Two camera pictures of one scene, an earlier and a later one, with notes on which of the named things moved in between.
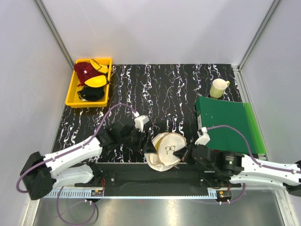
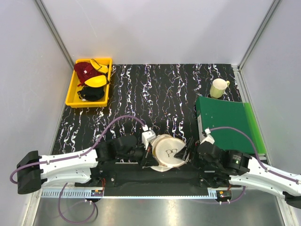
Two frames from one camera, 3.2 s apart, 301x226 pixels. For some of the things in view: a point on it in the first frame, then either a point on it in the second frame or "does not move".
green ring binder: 212,111 does not move
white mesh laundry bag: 165,144 does not move
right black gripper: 182,153 does not move
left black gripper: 147,145 to 150,160
